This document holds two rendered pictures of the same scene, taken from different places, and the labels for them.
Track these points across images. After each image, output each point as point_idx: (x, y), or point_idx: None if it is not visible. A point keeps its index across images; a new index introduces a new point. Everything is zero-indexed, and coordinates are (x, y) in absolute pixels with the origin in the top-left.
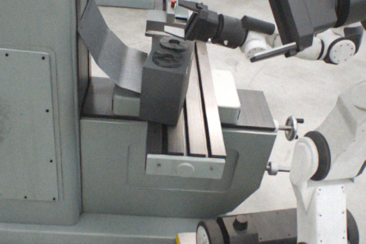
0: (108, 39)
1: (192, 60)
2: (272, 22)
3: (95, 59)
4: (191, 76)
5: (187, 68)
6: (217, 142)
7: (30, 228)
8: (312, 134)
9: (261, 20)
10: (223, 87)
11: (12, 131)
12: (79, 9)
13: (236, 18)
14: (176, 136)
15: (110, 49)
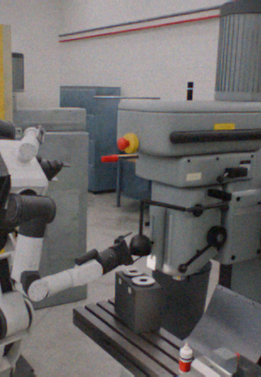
0: (244, 342)
1: (135, 306)
2: (81, 267)
3: (206, 311)
4: (144, 345)
5: (122, 284)
6: (83, 311)
7: None
8: (25, 301)
9: (88, 264)
10: None
11: None
12: (226, 276)
13: (102, 253)
14: (108, 306)
15: (229, 339)
